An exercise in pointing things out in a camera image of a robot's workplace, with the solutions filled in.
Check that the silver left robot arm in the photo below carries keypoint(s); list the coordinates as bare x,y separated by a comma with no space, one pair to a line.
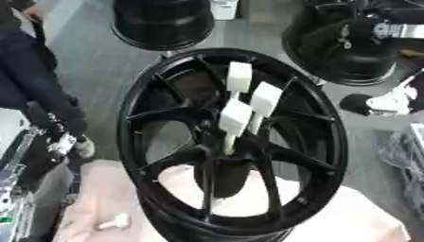
14,189

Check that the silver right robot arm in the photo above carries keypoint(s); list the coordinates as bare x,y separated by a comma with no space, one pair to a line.
406,31

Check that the black wheel rim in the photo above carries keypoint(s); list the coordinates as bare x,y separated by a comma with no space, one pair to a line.
342,69
163,22

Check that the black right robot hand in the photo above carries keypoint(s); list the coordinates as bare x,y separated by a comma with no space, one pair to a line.
356,38

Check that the black spoked wheel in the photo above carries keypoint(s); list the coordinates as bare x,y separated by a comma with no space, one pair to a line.
165,192

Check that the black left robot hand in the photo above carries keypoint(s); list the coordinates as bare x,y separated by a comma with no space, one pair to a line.
60,126

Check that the person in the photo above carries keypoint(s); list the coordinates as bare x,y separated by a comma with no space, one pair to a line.
25,72

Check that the black and white object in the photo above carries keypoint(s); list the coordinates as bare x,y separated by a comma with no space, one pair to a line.
389,102

